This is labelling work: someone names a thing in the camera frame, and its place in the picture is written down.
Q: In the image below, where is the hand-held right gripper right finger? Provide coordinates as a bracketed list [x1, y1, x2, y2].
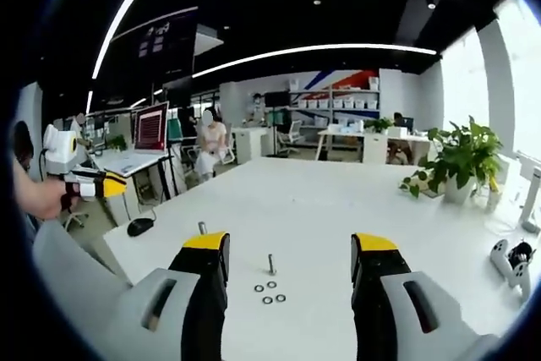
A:
[350, 232, 511, 361]

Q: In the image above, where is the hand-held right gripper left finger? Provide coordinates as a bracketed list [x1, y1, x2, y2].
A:
[104, 231, 232, 361]

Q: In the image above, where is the person's left hand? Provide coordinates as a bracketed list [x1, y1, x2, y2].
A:
[38, 178, 82, 221]

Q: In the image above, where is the white side desk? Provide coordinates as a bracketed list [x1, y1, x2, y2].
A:
[86, 150, 170, 227]

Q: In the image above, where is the black computer mouse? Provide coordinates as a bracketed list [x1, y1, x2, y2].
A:
[126, 217, 156, 238]

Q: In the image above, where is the monitor with red screen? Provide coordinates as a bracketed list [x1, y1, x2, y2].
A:
[132, 101, 171, 156]

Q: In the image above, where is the white game controller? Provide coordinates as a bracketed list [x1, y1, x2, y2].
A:
[508, 241, 533, 299]
[489, 238, 511, 280]

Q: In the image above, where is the long ceiling light strip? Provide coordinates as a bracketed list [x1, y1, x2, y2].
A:
[85, 0, 175, 116]
[192, 43, 438, 79]

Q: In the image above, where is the green potted plant white pot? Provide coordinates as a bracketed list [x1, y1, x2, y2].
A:
[398, 115, 505, 205]

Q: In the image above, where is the dark hanging screen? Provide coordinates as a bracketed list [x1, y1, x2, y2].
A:
[134, 8, 199, 63]

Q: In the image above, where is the small green potted plant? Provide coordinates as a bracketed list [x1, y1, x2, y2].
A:
[363, 117, 395, 135]

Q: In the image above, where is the white office chair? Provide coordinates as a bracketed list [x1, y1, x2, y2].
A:
[276, 119, 303, 156]

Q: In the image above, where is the shelf with white bins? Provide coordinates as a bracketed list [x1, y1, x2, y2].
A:
[288, 76, 381, 126]

